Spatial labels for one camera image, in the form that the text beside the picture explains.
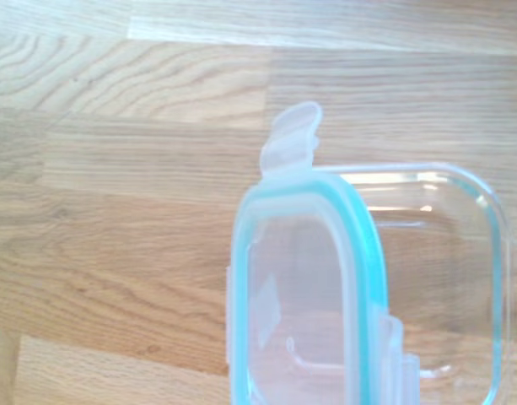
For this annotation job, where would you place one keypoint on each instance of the clear lid with teal seal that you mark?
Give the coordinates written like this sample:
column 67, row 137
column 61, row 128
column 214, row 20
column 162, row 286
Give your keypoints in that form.
column 300, row 261

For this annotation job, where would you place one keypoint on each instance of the square clear glass food container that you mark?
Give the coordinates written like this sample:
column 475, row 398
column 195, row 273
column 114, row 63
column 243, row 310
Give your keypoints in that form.
column 452, row 253

